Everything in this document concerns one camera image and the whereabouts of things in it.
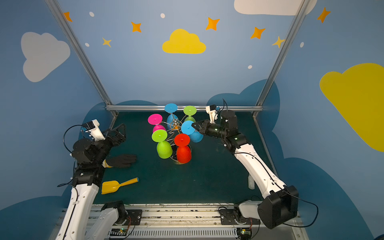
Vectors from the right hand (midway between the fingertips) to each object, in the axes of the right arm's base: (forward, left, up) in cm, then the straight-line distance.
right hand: (193, 123), depth 71 cm
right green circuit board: (-39, -28, -37) cm, 61 cm away
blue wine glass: (0, -1, -10) cm, 10 cm away
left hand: (-4, +36, +1) cm, 37 cm away
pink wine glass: (+6, +20, -4) cm, 22 cm away
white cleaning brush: (-15, -35, -33) cm, 50 cm away
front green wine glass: (-8, +15, -12) cm, 20 cm away
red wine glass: (-9, +4, -10) cm, 14 cm away
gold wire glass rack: (-2, +12, -32) cm, 34 cm away
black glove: (-6, +45, -31) cm, 55 cm away
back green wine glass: (+13, +2, -4) cm, 14 cm away
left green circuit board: (-42, +35, -36) cm, 66 cm away
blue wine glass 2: (+11, +13, -10) cm, 20 cm away
